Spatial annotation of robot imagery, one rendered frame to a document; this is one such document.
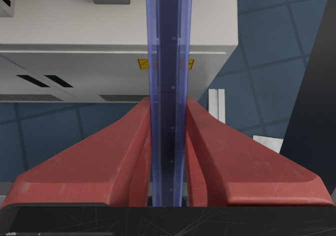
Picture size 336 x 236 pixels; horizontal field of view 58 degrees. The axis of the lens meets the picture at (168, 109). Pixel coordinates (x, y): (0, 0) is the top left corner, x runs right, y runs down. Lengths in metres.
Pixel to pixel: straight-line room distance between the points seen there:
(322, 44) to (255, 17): 0.99
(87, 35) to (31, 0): 0.09
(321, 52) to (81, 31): 0.34
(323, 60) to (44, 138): 1.00
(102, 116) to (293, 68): 0.68
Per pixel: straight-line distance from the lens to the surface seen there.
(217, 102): 0.73
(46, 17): 0.47
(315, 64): 0.18
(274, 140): 1.08
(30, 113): 1.12
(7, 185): 0.20
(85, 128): 1.06
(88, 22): 0.45
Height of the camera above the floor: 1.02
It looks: 83 degrees down
